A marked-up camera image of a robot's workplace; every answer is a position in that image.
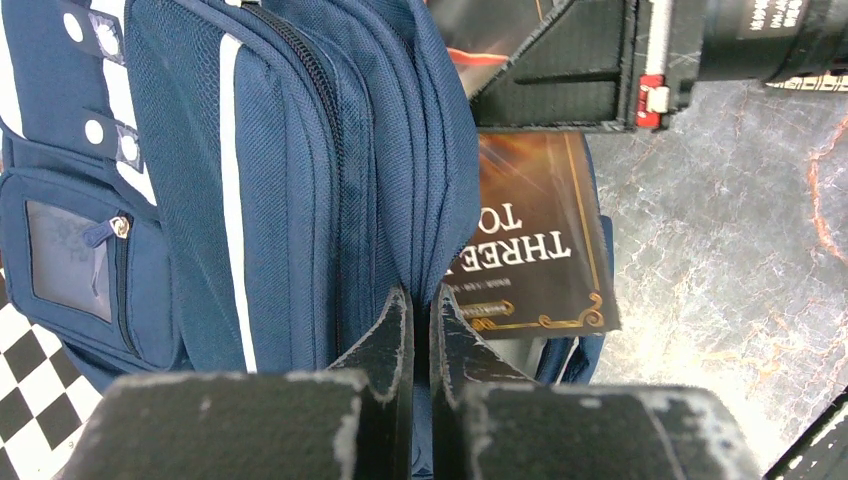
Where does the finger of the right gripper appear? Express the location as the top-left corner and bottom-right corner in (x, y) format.
(470, 0), (636, 133)

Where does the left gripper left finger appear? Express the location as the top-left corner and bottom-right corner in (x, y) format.
(60, 286), (414, 479)

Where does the Three Days To See book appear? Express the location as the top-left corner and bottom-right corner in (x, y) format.
(429, 1), (621, 340)

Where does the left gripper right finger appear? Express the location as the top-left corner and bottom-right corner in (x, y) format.
(429, 285), (760, 479)

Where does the navy blue student backpack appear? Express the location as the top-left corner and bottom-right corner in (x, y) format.
(0, 0), (617, 399)

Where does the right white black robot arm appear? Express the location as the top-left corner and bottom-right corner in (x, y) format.
(471, 0), (847, 132)

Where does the black white checkered mat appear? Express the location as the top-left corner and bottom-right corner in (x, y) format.
(1, 289), (101, 479)

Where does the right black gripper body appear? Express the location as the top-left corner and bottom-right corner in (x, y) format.
(625, 1), (706, 130)

